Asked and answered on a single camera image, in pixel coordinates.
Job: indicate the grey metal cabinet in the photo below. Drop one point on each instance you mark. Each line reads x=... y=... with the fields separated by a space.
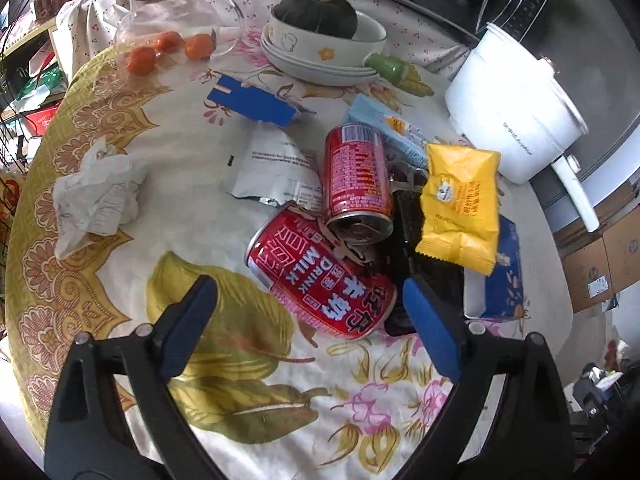
x=595 y=60

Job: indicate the small orange tangerine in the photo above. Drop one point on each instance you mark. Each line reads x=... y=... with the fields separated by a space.
x=167 y=41
x=200 y=46
x=140 y=61

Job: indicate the cardboard box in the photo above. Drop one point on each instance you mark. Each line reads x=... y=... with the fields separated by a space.
x=625 y=250
x=587 y=270

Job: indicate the dark green pumpkin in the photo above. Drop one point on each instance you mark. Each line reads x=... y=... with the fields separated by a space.
x=315 y=12

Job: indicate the light blue drink carton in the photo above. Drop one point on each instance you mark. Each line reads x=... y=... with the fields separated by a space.
x=375 y=120

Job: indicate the jar of red preserve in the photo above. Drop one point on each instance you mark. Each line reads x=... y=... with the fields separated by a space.
x=42 y=0

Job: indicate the black plastic tray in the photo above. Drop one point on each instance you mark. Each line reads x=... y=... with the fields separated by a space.
x=406 y=222

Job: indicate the silver foil pouch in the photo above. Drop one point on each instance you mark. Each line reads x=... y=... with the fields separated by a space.
x=270 y=165

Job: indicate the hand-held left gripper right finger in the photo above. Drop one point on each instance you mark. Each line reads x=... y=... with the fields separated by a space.
x=430 y=325

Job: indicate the white tissue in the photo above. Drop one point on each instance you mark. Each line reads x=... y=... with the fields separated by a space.
x=95 y=200

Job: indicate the white electric cooking pot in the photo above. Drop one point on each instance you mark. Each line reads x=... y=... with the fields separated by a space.
x=510 y=110

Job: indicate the wooden shelf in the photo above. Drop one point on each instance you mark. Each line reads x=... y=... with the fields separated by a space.
x=30 y=45

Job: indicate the red milk drink can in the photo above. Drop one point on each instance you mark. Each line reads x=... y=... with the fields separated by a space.
x=310 y=270
x=355 y=175

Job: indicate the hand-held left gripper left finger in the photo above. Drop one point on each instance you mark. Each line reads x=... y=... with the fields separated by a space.
x=187 y=325

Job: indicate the dark blue flattened carton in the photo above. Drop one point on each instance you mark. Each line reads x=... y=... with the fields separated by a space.
x=255 y=102

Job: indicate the yellow snack packet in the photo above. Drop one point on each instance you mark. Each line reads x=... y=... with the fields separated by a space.
x=460 y=205

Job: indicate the blue printed tissue pack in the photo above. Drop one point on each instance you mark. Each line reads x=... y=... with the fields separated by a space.
x=505 y=280

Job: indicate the glass jar with wooden lid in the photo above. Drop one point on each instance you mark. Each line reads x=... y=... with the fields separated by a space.
x=170 y=15

